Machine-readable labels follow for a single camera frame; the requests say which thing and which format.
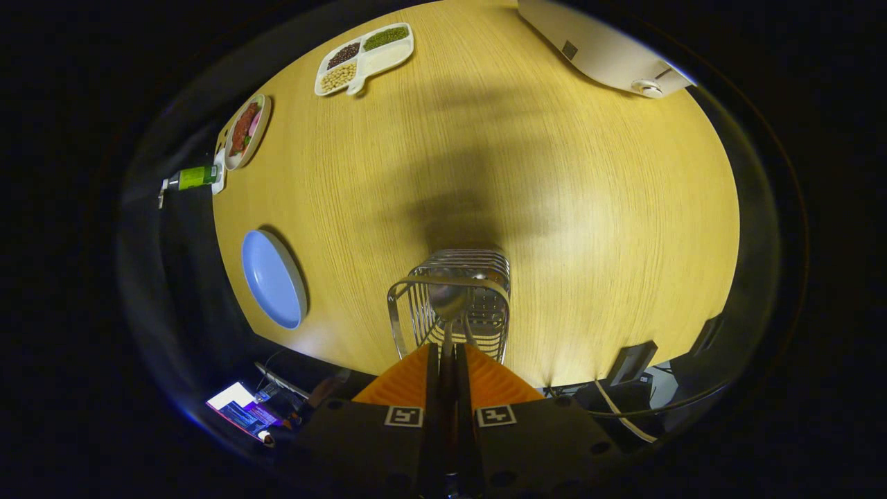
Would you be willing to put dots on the green drink bottle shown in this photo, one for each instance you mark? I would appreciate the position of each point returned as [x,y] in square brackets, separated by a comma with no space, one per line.
[197,177]

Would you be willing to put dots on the white divided bean tray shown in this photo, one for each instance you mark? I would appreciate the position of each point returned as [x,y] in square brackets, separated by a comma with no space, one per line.
[381,59]

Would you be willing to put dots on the white square coaster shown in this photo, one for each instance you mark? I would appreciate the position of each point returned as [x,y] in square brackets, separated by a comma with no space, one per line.
[219,181]

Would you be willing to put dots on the black table bracket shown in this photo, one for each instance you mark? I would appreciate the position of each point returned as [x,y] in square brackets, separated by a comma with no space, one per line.
[707,334]
[632,362]

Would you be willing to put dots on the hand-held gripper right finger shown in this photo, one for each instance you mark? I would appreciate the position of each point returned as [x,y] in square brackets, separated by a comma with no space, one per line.
[461,378]

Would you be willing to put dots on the thin grey monitor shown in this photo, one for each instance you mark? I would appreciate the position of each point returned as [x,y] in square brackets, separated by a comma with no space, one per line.
[280,380]

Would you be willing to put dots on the lit computer screen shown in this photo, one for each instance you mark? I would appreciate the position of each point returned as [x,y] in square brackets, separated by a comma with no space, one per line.
[239,409]

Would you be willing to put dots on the plate of mixed food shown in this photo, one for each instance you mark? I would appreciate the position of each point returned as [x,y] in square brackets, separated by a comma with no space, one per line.
[242,132]

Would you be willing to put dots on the white toaster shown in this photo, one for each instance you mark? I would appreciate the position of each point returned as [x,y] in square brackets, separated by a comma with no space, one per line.
[596,48]

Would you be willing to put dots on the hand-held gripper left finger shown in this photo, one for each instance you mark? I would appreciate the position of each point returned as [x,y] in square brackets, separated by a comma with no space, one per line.
[433,374]

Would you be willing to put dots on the blue round plate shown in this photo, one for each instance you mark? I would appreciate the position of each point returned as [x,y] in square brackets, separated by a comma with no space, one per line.
[270,277]

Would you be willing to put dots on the metal cutlery drainer basket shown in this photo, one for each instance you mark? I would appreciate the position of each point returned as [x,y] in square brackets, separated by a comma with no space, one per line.
[488,319]

